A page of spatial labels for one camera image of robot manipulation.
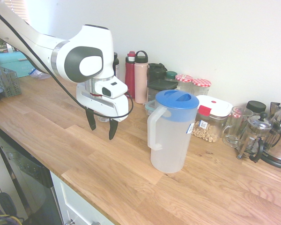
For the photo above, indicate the red water bottle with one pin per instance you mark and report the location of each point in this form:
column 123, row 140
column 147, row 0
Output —
column 130, row 77

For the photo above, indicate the dark green shaker bottle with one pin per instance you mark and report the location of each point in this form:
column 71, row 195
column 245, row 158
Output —
column 155, row 72

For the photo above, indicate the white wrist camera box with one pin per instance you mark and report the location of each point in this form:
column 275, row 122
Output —
column 112, row 90

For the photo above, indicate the cereal container with white lid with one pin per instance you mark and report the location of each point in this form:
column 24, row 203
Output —
column 215, row 110

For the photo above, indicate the stainless steel dishwasher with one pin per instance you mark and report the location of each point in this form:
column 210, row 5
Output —
column 30, row 178

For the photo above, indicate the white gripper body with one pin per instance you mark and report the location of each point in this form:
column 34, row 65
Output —
column 84, row 99

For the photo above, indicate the jar with green lid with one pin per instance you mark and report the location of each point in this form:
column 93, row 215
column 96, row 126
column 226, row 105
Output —
column 171, row 75

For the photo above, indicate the teal bread box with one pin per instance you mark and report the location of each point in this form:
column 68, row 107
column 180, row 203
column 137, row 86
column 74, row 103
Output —
column 14, row 68

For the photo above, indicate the translucent pitcher with blue lid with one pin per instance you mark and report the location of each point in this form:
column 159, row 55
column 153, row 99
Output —
column 171, row 140

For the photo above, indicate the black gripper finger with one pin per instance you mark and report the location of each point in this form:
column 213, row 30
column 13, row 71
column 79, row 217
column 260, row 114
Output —
column 113, row 129
column 91, row 120

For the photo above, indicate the black protein powder tub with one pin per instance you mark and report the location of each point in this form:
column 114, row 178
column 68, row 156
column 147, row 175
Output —
column 116, row 65

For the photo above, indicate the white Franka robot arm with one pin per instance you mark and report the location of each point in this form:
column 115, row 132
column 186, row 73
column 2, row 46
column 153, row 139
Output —
column 91, row 39

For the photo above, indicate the clear zip plastic bag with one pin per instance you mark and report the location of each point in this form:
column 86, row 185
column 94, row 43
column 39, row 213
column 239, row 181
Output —
column 39, row 75

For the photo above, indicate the glass French press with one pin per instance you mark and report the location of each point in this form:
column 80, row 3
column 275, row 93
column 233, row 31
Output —
column 255, row 136

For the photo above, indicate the grey cutlery basket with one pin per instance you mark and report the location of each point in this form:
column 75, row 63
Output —
column 7, row 82

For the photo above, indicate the window blind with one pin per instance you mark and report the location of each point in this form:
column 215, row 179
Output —
column 21, row 9

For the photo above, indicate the white cabinet drawer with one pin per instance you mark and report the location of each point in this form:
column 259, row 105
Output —
column 75, row 204

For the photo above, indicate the clear glass mug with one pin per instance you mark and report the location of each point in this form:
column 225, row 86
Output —
column 231, row 131

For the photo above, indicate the jar with black lid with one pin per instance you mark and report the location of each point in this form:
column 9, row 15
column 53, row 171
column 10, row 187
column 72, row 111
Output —
column 256, row 105

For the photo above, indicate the clear container with dark lid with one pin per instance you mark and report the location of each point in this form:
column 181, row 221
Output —
column 161, row 84

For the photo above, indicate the pink water bottle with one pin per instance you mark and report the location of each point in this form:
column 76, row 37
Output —
column 140, row 79

